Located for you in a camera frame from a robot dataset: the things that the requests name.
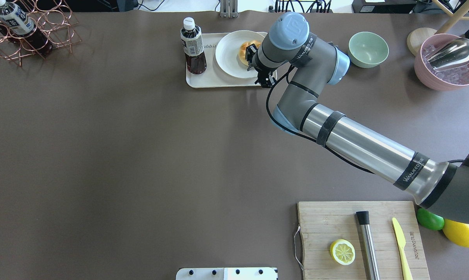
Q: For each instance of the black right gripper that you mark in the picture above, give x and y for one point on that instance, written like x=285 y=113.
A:
x=251 y=52

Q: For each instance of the glazed twisted ring donut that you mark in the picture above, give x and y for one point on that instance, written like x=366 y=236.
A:
x=242 y=50

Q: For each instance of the light grey round plate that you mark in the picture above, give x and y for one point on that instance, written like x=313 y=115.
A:
x=227 y=50

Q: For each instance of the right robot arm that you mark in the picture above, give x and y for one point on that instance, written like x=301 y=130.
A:
x=441 y=188

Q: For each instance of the cream rabbit serving tray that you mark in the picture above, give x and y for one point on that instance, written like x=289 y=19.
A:
x=214 y=76

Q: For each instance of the dark tea bottle on tray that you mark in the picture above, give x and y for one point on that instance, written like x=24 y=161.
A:
x=191 y=37

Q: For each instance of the mint green bowl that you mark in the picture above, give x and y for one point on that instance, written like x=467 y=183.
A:
x=367 y=49

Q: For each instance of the wooden cutting board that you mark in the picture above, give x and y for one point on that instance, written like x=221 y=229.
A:
x=323 y=222

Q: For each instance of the steel muddler black tip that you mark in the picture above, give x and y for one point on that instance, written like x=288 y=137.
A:
x=367 y=245

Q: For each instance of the pink ice bowl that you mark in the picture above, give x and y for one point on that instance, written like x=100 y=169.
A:
x=424 y=71

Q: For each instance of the steel ice scoop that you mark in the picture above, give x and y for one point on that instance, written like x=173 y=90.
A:
x=453 y=55

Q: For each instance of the halved lemon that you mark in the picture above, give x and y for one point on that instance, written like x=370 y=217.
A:
x=342 y=251

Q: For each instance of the yellow plastic knife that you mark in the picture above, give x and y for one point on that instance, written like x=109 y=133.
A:
x=401 y=243

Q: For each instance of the green lime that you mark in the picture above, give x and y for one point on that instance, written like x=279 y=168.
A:
x=429 y=220

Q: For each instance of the tea bottle in rack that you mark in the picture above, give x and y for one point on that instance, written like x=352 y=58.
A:
x=25 y=27

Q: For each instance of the whole lemon front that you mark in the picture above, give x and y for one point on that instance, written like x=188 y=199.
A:
x=456 y=232

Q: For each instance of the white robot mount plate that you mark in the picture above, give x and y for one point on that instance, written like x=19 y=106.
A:
x=228 y=273

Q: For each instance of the copper wire bottle rack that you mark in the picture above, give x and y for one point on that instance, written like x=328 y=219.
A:
x=55 y=18

